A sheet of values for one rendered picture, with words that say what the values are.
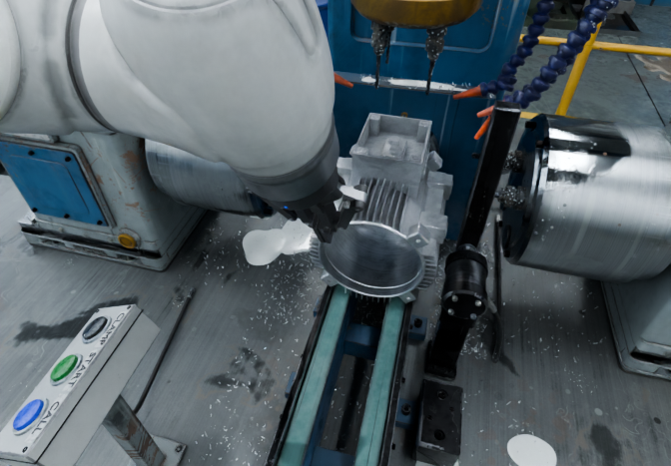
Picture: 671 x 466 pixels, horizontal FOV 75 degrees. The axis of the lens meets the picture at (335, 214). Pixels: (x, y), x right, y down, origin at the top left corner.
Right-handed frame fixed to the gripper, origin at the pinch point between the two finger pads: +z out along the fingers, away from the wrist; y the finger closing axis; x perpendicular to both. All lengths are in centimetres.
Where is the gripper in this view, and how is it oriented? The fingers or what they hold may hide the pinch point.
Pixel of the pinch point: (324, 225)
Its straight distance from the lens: 56.9
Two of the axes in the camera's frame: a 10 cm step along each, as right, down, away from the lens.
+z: 1.2, 3.2, 9.4
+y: -9.7, -1.7, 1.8
